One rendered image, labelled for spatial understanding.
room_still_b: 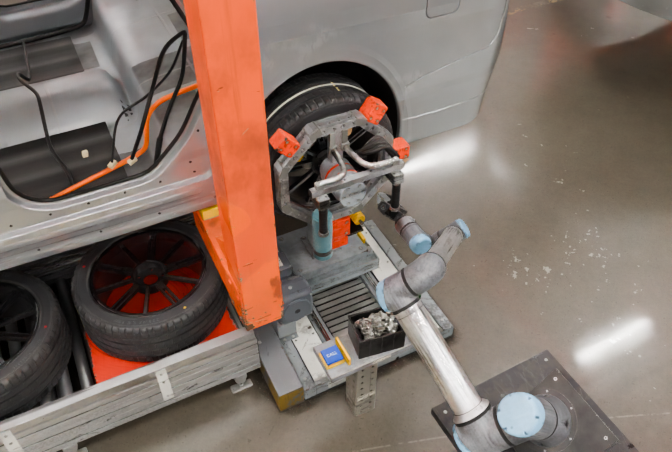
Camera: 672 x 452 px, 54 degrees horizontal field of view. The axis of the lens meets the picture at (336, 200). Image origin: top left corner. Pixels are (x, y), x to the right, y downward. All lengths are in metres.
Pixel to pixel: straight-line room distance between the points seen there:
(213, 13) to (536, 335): 2.33
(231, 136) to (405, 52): 1.10
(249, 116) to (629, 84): 3.85
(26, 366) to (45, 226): 0.55
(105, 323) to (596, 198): 2.88
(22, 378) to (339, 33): 1.82
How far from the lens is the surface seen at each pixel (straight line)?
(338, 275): 3.39
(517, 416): 2.49
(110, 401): 2.95
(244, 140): 2.09
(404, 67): 2.96
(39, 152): 3.37
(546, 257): 3.86
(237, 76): 1.96
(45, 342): 2.96
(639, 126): 5.03
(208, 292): 2.92
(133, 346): 2.96
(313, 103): 2.74
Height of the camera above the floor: 2.73
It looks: 43 degrees down
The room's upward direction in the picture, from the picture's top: straight up
